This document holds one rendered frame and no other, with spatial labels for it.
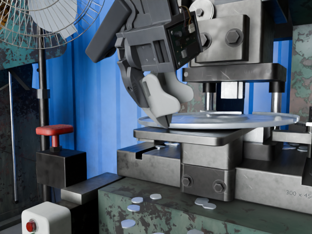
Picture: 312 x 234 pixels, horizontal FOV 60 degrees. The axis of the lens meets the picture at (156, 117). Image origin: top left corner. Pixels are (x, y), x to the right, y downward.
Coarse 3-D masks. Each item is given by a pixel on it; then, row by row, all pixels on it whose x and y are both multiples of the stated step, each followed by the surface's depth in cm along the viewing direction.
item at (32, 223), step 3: (30, 219) 46; (33, 219) 46; (27, 222) 46; (30, 222) 46; (33, 222) 46; (36, 222) 46; (27, 225) 46; (30, 225) 45; (33, 225) 46; (36, 225) 46; (27, 228) 46; (30, 228) 45; (33, 228) 46; (36, 228) 46; (30, 231) 46; (33, 231) 46; (36, 231) 46
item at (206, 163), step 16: (144, 128) 42; (160, 128) 42; (192, 144) 48; (208, 144) 34; (224, 144) 34; (240, 144) 49; (192, 160) 49; (208, 160) 47; (224, 160) 45; (240, 160) 50; (192, 176) 49; (208, 176) 47; (224, 176) 46; (192, 192) 49; (208, 192) 47; (224, 192) 46
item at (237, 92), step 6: (222, 84) 61; (228, 84) 60; (234, 84) 59; (240, 84) 59; (222, 90) 61; (228, 90) 60; (234, 90) 59; (240, 90) 59; (222, 96) 61; (228, 96) 60; (234, 96) 59; (240, 96) 59
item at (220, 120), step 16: (192, 112) 66; (208, 112) 66; (224, 112) 65; (240, 112) 63; (256, 112) 60; (272, 112) 57; (176, 128) 40; (192, 128) 38; (208, 128) 38; (224, 128) 37; (240, 128) 37
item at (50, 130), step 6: (42, 126) 60; (48, 126) 60; (54, 126) 59; (60, 126) 59; (66, 126) 60; (72, 126) 61; (36, 132) 58; (42, 132) 57; (48, 132) 56; (54, 132) 57; (60, 132) 58; (66, 132) 59; (54, 138) 59; (54, 144) 60
